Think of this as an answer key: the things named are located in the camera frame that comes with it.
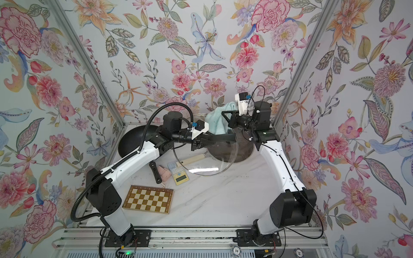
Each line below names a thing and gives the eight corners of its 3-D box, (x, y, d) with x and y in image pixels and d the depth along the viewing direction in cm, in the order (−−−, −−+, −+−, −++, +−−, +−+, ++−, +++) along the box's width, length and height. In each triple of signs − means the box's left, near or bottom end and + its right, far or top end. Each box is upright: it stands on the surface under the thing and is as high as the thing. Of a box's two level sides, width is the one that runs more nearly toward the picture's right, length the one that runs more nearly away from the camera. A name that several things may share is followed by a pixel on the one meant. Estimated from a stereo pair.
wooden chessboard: (123, 209, 84) (121, 207, 82) (133, 186, 91) (131, 184, 89) (169, 214, 82) (168, 212, 80) (174, 191, 90) (173, 189, 88)
